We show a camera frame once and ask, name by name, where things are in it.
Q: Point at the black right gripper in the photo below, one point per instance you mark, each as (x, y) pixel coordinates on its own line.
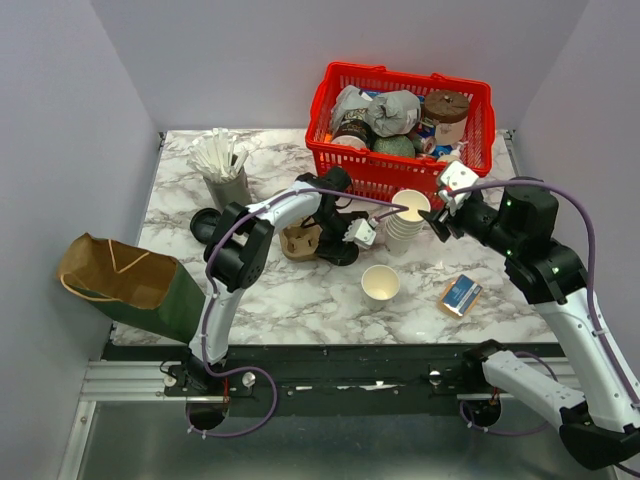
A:
(437, 226)

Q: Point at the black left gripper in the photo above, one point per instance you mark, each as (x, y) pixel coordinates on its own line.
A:
(347, 219)

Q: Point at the white paper cup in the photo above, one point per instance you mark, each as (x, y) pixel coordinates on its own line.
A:
(380, 284)

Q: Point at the black plastic cup lid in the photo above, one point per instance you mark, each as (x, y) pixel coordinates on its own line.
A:
(338, 254)

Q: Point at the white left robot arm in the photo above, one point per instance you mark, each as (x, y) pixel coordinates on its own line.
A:
(240, 244)

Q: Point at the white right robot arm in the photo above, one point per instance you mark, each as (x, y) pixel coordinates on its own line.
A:
(598, 423)

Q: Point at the brown cardboard cup carrier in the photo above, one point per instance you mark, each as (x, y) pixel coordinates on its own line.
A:
(298, 243)

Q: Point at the stack of paper cups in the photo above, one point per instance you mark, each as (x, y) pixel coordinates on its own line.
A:
(402, 228)

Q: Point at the blue orange card box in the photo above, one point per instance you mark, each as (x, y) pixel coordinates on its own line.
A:
(460, 296)

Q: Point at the cream pump lotion bottle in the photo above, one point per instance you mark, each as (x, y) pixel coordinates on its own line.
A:
(452, 157)

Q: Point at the red blue drink can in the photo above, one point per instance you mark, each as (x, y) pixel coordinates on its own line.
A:
(428, 145)

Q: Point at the black labelled tub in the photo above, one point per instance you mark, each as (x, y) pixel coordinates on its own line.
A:
(353, 131)

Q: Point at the green netted melon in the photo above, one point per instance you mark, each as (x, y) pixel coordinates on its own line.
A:
(399, 145)

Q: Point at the red plastic shopping basket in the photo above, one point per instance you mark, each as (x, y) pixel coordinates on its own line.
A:
(381, 167)

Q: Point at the brown lidded round box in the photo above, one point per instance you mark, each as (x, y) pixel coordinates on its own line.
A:
(447, 111)

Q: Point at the grey plastic mailer bag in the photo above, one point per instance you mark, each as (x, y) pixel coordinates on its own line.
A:
(387, 114)

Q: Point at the black lid on table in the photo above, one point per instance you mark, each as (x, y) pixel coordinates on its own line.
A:
(203, 224)

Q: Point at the brown green paper bag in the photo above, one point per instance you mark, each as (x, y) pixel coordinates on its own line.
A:
(143, 289)

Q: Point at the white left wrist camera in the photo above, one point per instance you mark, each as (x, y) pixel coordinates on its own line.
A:
(361, 232)

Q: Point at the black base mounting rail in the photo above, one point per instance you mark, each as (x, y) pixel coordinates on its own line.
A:
(335, 380)

